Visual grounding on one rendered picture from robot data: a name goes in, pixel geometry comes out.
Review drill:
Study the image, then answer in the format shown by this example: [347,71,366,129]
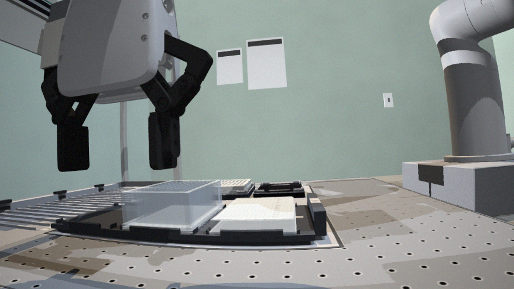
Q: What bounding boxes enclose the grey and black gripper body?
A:
[57,0,180,104]

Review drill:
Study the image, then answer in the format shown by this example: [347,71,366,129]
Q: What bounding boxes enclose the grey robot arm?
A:
[429,0,514,163]

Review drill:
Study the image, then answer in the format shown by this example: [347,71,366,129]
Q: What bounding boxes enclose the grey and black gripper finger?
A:
[41,68,99,172]
[140,33,213,170]

